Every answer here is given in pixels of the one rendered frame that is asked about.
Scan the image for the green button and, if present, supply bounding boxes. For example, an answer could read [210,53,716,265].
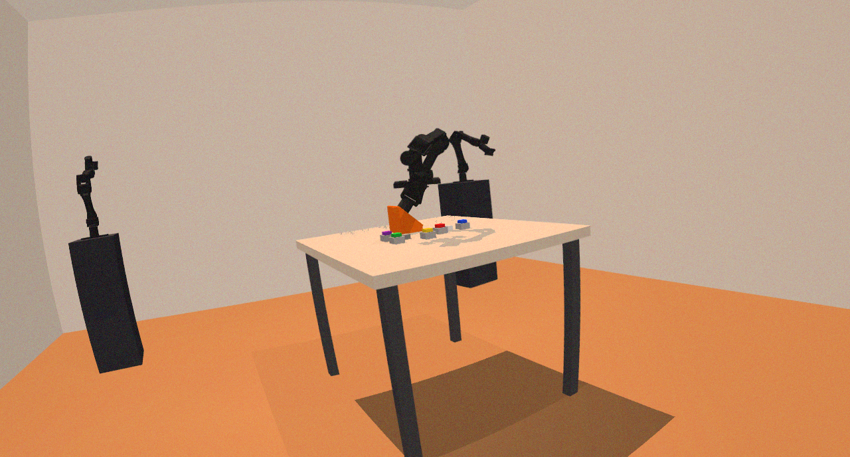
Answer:
[388,232,405,244]

